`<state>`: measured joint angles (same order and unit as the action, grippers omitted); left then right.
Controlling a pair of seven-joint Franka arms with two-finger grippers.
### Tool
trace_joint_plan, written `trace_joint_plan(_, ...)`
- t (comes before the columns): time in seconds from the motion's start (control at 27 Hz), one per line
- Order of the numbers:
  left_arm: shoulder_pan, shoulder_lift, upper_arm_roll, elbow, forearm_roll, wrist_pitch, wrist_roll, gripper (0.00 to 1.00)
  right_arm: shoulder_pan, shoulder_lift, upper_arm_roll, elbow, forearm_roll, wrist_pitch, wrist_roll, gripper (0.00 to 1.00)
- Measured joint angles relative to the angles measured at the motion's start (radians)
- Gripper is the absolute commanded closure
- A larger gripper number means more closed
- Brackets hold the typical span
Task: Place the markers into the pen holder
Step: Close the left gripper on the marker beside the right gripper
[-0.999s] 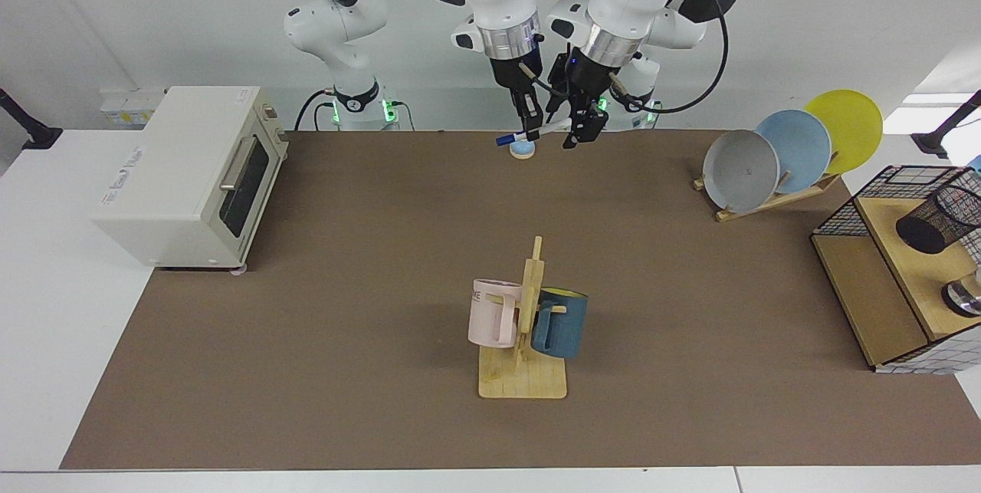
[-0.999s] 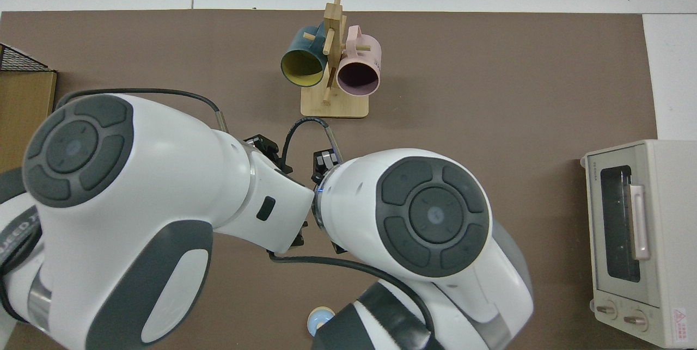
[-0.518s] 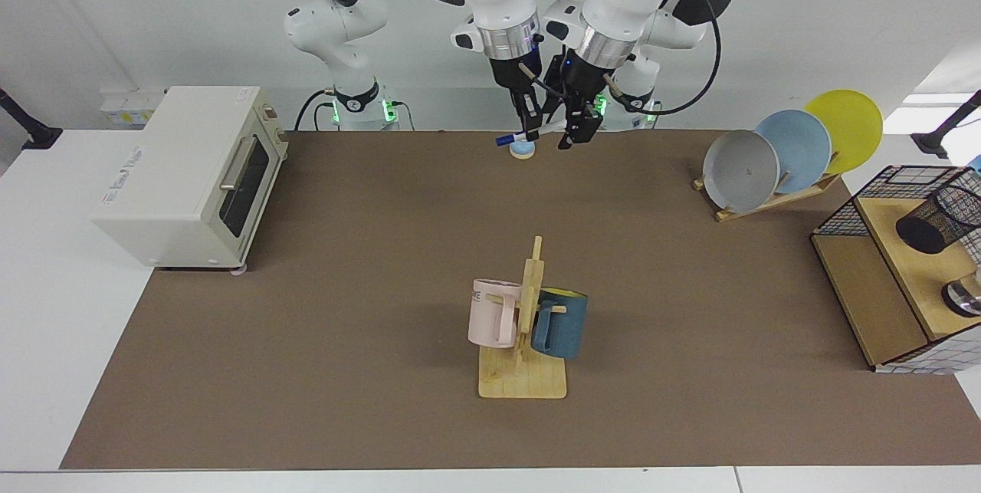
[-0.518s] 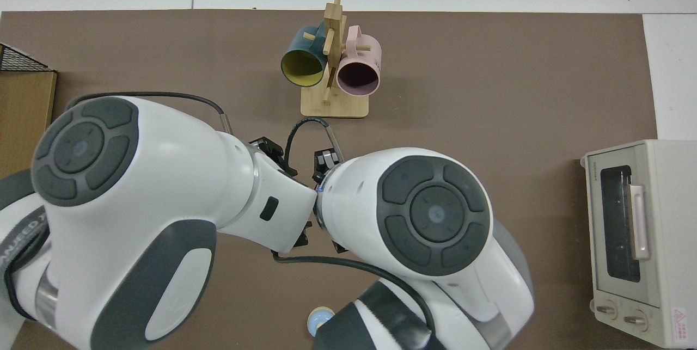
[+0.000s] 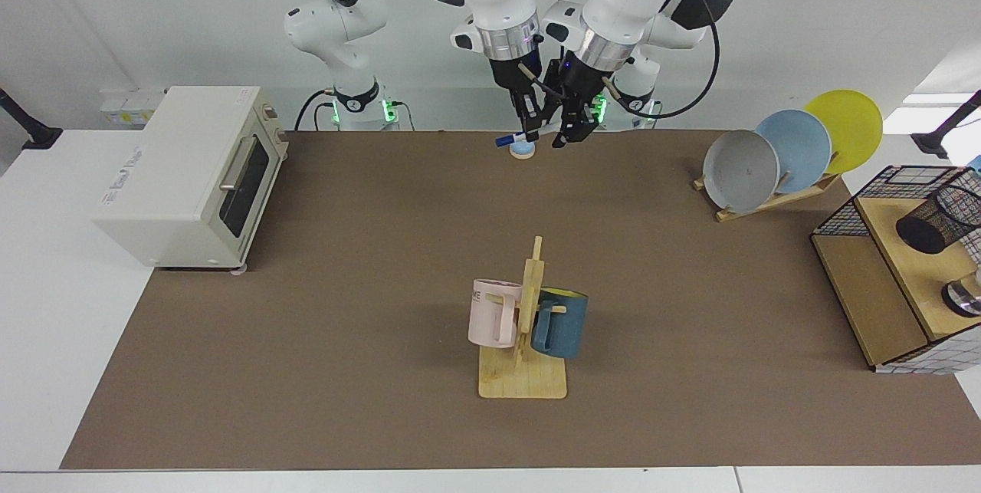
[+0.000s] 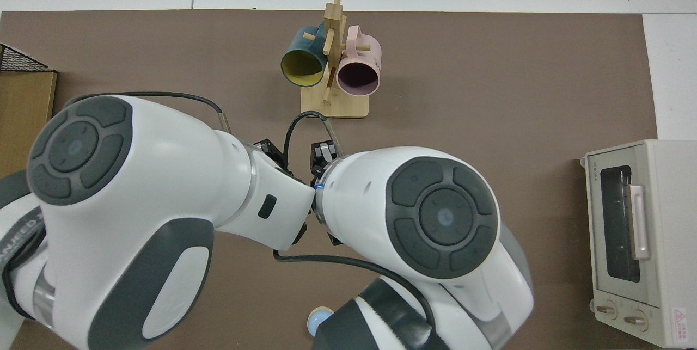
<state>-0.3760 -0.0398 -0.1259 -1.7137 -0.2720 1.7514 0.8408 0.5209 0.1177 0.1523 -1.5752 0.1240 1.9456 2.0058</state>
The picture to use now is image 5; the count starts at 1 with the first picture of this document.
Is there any yellow plate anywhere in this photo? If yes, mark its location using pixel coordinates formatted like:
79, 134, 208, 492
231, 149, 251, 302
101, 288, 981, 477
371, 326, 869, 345
803, 89, 884, 176

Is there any wooden plate rack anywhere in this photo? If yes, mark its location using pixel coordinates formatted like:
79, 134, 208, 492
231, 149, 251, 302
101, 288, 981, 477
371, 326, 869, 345
692, 171, 842, 223

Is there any black base power cable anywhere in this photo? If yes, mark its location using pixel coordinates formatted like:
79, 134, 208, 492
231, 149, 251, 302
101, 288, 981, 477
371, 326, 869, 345
294, 89, 338, 132

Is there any pink mug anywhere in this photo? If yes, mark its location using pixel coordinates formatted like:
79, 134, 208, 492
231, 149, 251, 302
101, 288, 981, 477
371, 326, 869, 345
468, 278, 523, 350

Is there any blue and white marker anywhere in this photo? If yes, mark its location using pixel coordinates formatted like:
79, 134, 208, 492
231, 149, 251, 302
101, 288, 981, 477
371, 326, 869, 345
494, 123, 561, 148

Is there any pale toaster oven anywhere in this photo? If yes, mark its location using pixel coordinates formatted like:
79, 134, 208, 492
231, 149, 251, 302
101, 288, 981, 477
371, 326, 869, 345
90, 85, 290, 277

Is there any brown table cloth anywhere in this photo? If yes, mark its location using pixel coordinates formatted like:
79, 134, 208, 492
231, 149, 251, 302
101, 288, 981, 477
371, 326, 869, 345
60, 130, 981, 471

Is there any black stand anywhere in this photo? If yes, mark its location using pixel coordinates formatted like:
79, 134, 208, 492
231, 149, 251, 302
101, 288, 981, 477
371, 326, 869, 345
0, 88, 64, 150
910, 90, 981, 160

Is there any wooden cup stand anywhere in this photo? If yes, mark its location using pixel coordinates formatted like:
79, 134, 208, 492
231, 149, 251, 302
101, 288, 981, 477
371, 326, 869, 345
478, 235, 568, 400

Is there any teal mug yellow inside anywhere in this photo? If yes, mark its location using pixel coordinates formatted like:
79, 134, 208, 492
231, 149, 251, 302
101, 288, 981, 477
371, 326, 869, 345
530, 288, 589, 360

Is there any black mesh pen holder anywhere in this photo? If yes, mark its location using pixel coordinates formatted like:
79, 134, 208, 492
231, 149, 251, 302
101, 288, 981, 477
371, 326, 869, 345
895, 179, 981, 255

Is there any wire basket with wooden floor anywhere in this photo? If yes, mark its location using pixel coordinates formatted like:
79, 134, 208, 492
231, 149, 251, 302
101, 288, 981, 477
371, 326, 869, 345
811, 165, 981, 375

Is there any grey plate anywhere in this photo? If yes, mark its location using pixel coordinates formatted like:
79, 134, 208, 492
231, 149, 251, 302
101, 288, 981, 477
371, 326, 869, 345
703, 130, 781, 214

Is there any light blue plate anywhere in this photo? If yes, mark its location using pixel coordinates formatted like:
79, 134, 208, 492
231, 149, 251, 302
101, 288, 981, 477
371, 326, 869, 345
755, 109, 832, 195

